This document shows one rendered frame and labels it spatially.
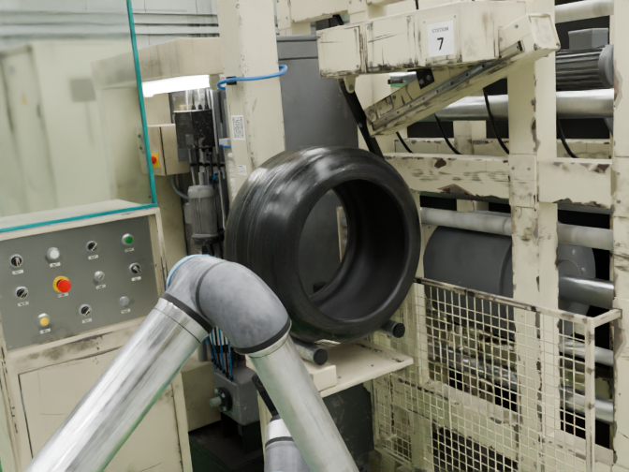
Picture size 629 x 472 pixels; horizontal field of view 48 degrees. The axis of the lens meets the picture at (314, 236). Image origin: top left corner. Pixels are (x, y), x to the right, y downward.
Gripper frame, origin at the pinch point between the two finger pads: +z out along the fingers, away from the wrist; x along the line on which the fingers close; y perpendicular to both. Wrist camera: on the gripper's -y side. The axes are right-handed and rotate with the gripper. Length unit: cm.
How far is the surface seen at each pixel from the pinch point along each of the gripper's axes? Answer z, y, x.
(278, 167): 45.3, -16.5, 8.4
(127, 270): 54, 3, -62
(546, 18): 60, -14, 84
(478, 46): 55, -18, 67
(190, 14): 994, 324, -390
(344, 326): 15.4, 19.3, 8.2
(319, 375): 4.6, 21.9, -1.4
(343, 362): 17.9, 38.5, -2.3
